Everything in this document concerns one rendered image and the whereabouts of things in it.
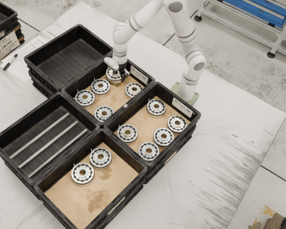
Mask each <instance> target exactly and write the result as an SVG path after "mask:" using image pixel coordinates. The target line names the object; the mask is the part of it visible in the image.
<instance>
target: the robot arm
mask: <svg viewBox="0 0 286 229"><path fill-rule="evenodd" d="M162 7H165V9H166V11H167V12H168V14H169V16H170V18H171V20H172V22H173V26H174V30H175V33H176V36H177V38H178V41H179V43H180V44H181V46H182V48H183V52H184V57H185V60H186V62H187V64H188V67H186V68H185V69H184V71H183V75H182V79H181V82H180V86H179V89H178V94H177V95H178V96H179V97H180V98H182V99H183V100H184V101H190V100H191V99H192V98H193V95H194V92H195V89H196V86H197V83H198V80H199V77H200V76H201V75H202V74H203V71H204V69H205V67H206V64H207V60H206V58H205V57H204V55H203V53H202V52H201V50H200V49H199V47H198V45H197V43H196V39H197V31H196V28H195V25H194V23H193V21H192V20H191V19H190V18H189V16H188V11H187V0H151V1H150V2H149V3H148V4H147V5H145V6H144V7H143V8H142V9H141V10H140V11H138V12H137V13H136V14H134V15H133V16H131V17H130V18H129V19H128V20H127V21H126V23H123V22H119V23H117V24H116V25H115V27H114V30H113V41H114V43H113V57H112V58H108V57H106V58H104V62H105V63H106V64H107V65H108V66H110V67H111V70H113V72H114V74H117V73H118V71H119V74H120V75H121V82H124V81H125V79H126V78H128V76H129V75H130V71H129V72H128V71H127V69H126V65H127V58H128V54H127V50H128V46H127V42H128V41H129V40H130V39H131V38H132V37H133V36H134V35H135V34H136V32H138V31H139V30H141V29H142V28H144V27H145V26H147V25H148V24H149V23H150V22H151V20H152V19H153V18H154V17H155V15H156V14H157V13H158V12H159V10H160V9H161V8H162Z"/></svg>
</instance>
